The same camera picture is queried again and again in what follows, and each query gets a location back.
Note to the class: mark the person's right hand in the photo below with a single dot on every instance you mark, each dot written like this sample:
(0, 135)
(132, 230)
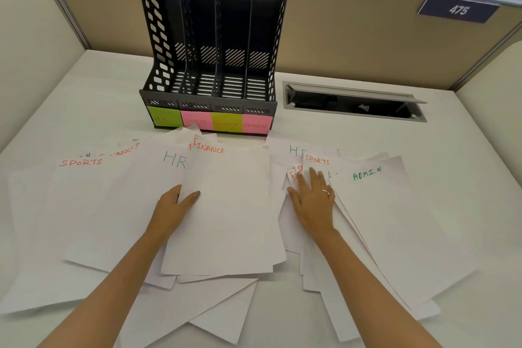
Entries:
(316, 209)

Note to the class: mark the person's left hand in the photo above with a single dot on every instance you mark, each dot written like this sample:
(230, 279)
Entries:
(171, 213)

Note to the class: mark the paper bundle red lettering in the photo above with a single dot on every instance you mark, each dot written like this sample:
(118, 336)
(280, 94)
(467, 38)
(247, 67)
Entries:
(232, 217)

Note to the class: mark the pile of white paper sheets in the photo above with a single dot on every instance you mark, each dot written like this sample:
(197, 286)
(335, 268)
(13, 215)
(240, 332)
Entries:
(387, 229)

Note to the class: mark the black four-slot file organizer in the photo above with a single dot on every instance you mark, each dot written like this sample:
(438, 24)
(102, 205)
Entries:
(234, 25)

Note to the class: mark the person's right forearm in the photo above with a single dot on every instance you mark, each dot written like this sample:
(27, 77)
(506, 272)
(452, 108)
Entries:
(367, 299)

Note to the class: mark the person's left forearm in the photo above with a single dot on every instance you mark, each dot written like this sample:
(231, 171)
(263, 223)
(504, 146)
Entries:
(110, 294)

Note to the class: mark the green sticky note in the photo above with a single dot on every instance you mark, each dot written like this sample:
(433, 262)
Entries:
(165, 117)

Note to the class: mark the pink sticky note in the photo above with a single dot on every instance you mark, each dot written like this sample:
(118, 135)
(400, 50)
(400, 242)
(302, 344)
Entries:
(257, 122)
(196, 119)

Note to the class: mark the yellow sticky note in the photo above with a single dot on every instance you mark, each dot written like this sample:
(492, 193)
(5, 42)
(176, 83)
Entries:
(227, 122)

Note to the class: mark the beige partition panel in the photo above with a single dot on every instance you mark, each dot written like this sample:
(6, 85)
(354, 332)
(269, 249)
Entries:
(367, 42)

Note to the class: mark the dark blue partition sign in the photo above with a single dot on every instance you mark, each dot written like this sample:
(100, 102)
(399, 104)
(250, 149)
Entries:
(458, 9)

